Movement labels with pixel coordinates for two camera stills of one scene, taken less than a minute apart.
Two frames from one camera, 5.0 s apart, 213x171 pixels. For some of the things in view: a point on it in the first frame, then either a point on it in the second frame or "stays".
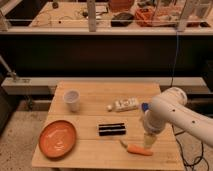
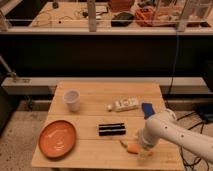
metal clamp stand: [9, 72] stays
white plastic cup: [72, 98] stays
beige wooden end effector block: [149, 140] to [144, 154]
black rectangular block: [114, 129] stays
